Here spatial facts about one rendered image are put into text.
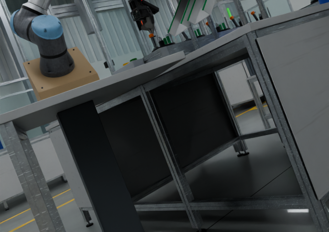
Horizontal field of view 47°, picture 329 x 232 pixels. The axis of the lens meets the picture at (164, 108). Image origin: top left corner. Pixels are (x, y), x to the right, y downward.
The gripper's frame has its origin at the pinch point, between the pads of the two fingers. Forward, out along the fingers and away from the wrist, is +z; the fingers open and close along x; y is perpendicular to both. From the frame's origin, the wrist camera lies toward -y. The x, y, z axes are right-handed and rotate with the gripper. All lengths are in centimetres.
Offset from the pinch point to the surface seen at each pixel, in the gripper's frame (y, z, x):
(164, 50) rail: 12.5, 14.6, 16.9
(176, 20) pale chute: 1.9, 2.1, 21.2
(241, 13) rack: -6, 14, 53
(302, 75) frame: 2, 48, 75
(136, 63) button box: 20.2, 14.5, 1.9
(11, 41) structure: -205, -219, -692
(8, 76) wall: -207, -164, -794
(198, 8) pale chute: 0.7, 2.6, 36.4
